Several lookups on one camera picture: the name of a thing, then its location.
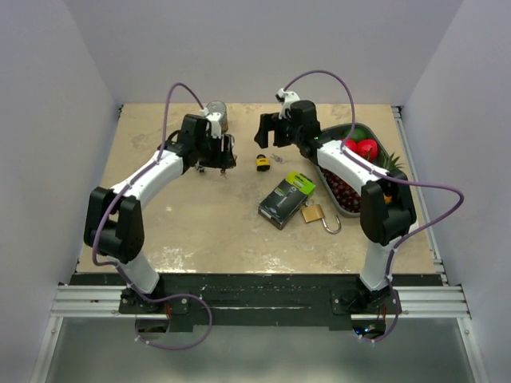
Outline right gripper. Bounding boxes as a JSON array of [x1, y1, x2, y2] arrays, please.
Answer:
[[255, 113, 303, 149]]

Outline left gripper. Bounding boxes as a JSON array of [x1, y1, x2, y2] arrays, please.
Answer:
[[196, 132, 236, 169]]

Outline yellow padlock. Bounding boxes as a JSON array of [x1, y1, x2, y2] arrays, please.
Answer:
[[255, 154, 271, 172]]

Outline silver keys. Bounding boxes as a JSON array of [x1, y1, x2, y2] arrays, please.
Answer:
[[271, 154, 286, 164]]

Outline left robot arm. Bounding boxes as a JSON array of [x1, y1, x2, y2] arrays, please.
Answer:
[[84, 109, 236, 313]]

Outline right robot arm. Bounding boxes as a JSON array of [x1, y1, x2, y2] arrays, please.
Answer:
[[254, 100, 417, 314]]

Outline tin can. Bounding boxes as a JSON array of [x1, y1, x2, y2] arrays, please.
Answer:
[[207, 101, 228, 133]]

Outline black green razor box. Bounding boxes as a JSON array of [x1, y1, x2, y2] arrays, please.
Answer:
[[258, 172, 316, 230]]

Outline red apple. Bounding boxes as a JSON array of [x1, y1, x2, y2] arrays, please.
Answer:
[[344, 139, 358, 153], [356, 139, 378, 162]]

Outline green lime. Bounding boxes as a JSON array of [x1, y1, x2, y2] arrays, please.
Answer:
[[343, 127, 368, 142]]

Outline large brass padlock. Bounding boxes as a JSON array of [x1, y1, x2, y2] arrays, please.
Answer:
[[301, 203, 342, 235]]

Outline grey fruit tray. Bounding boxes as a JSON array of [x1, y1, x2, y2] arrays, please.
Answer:
[[316, 123, 404, 218]]

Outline dark grape bunch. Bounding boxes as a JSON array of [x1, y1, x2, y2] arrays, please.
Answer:
[[320, 168, 361, 215]]

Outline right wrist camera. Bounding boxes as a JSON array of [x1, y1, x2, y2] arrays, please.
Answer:
[[275, 88, 300, 120]]

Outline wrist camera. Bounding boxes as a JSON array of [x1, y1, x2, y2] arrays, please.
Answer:
[[200, 108, 222, 139], [275, 88, 300, 120]]

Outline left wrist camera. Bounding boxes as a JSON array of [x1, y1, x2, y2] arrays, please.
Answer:
[[200, 108, 222, 139]]

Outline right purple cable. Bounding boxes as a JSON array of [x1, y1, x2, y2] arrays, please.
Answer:
[[282, 69, 466, 344]]

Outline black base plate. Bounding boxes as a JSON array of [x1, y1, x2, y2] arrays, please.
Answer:
[[119, 274, 402, 331]]

